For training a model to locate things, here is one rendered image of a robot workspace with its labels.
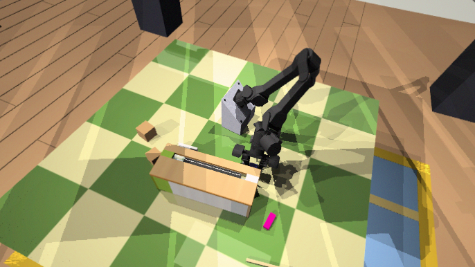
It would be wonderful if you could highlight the small magenta block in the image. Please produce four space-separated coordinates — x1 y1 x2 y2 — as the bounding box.
263 212 276 230

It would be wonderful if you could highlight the small brown cube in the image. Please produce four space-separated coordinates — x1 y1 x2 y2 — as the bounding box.
135 121 158 142

